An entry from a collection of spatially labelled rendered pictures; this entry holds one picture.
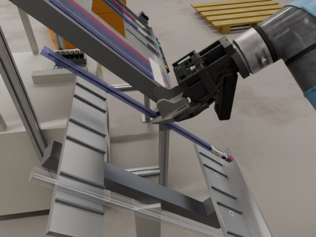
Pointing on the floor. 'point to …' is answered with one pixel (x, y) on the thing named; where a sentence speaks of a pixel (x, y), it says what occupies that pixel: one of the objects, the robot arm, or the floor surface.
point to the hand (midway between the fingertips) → (158, 118)
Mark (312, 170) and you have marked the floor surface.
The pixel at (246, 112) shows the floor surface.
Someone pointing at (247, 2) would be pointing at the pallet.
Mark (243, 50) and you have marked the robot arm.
